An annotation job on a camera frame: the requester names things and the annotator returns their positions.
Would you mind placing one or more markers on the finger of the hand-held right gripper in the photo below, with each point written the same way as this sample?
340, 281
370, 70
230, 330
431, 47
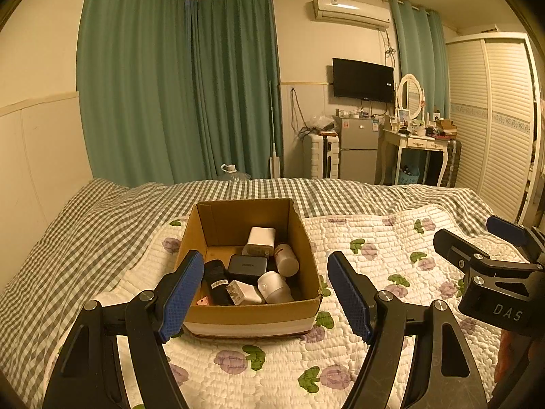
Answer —
506, 228
460, 251

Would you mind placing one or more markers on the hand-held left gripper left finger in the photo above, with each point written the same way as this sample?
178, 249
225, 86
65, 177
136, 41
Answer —
183, 298

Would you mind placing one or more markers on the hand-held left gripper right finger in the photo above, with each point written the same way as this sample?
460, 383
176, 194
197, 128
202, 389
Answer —
349, 298

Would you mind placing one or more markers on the pink floral phone case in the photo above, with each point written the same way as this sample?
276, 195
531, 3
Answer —
203, 301

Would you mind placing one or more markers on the white plug adapter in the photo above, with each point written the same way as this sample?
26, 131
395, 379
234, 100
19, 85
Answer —
243, 294

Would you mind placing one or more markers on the dark grey charger block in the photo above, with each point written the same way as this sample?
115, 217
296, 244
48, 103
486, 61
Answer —
248, 266

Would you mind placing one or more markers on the white bottle with red cap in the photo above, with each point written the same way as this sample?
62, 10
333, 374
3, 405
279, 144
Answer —
286, 260

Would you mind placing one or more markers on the white cylindrical device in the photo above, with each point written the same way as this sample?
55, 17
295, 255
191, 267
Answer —
274, 287

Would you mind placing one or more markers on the brown cardboard box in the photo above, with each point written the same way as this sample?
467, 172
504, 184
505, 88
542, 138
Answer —
255, 319

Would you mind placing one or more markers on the white square charger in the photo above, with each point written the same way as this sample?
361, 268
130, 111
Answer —
260, 238

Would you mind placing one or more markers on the person's right hand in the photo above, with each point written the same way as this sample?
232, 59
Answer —
506, 355

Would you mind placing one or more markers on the dark suitcase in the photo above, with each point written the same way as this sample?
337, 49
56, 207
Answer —
452, 162

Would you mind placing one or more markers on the blue plastic basket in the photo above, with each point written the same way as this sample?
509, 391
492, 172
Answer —
408, 177

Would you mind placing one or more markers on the white louvred wardrobe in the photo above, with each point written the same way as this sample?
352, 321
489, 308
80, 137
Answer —
494, 128

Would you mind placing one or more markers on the white floral quilt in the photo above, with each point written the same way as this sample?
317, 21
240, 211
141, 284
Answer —
276, 370

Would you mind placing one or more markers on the white dressing table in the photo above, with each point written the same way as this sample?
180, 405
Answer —
419, 141

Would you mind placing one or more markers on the small brown box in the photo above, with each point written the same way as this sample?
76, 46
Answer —
446, 125

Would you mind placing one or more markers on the clear water jug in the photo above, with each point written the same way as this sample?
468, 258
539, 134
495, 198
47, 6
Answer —
234, 174

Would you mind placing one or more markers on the silver refrigerator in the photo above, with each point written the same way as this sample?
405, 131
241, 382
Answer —
360, 149

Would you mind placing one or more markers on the white suitcase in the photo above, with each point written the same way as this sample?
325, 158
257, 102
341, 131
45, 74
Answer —
321, 155

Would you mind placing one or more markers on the white oval mirror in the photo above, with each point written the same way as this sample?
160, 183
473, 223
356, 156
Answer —
411, 96

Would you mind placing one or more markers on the clear plastic bag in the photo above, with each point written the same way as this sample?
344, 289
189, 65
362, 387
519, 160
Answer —
321, 122

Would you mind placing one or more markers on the narrow teal curtain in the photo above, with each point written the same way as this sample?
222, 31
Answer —
419, 51

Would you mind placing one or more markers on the wide teal curtain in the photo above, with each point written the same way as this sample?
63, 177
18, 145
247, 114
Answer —
136, 85

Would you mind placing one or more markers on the white air conditioner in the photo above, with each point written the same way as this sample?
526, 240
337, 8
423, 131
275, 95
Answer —
351, 10

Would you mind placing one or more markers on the black wall television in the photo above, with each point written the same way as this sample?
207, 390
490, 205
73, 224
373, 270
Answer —
362, 79

